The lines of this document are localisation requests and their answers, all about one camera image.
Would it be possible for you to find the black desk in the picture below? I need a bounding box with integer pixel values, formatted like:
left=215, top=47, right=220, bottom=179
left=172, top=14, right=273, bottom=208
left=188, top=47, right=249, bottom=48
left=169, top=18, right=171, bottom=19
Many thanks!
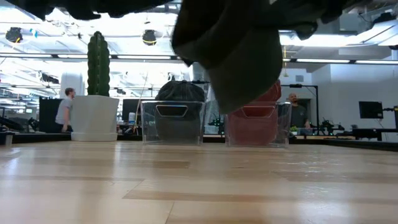
left=335, top=126, right=398, bottom=142

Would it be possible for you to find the green cactus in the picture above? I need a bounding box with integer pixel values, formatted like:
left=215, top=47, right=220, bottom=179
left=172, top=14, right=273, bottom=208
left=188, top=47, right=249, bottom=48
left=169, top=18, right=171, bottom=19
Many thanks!
left=86, top=30, right=112, bottom=97

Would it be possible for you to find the black ceiling cable reel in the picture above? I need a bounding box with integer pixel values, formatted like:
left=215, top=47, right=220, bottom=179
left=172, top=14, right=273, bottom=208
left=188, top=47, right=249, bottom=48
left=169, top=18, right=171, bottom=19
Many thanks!
left=4, top=26, right=24, bottom=44
left=142, top=29, right=158, bottom=47

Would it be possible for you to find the black partition panel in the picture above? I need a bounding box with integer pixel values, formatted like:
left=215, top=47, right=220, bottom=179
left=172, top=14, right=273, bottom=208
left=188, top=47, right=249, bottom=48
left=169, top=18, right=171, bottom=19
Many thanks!
left=38, top=96, right=65, bottom=133

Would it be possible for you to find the grey denim cap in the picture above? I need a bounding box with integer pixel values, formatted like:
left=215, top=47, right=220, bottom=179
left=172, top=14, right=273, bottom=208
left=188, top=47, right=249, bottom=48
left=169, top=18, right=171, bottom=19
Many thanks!
left=170, top=0, right=320, bottom=115
left=154, top=79, right=206, bottom=144

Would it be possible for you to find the person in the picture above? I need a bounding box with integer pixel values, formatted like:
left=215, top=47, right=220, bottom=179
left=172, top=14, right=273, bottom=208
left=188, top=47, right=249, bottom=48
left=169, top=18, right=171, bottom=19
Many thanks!
left=287, top=92, right=312, bottom=129
left=55, top=86, right=76, bottom=134

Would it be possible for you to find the white hexagonal plant pot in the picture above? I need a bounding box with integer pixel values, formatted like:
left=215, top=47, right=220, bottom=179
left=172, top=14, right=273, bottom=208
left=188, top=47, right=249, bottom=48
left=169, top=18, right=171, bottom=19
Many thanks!
left=70, top=95, right=121, bottom=142

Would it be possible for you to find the black rectangular stand frame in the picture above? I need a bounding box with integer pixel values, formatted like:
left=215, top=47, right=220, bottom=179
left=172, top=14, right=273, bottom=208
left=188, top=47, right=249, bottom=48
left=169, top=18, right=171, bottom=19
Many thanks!
left=280, top=83, right=320, bottom=127

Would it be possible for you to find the black low machine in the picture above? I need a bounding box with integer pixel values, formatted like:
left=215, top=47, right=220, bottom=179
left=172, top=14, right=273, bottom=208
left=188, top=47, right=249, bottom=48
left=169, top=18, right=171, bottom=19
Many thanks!
left=0, top=115, right=40, bottom=146

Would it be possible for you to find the maroon cap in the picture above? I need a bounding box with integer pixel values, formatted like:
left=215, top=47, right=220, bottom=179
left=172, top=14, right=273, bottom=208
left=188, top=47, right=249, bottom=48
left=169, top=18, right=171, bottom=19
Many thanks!
left=228, top=79, right=282, bottom=146

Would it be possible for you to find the black aluminium table frame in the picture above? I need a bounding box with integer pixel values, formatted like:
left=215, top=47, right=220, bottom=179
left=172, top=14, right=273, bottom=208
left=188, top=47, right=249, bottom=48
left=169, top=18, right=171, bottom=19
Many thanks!
left=12, top=132, right=398, bottom=153

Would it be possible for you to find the black monitor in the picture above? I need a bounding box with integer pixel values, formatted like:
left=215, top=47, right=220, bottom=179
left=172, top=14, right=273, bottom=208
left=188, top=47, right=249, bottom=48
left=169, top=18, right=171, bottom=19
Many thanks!
left=121, top=98, right=141, bottom=123
left=358, top=100, right=384, bottom=119

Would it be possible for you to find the clear plastic bin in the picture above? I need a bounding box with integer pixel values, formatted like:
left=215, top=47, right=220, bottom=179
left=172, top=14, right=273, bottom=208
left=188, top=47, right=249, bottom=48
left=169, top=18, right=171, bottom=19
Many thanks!
left=223, top=100, right=294, bottom=148
left=140, top=99, right=207, bottom=146

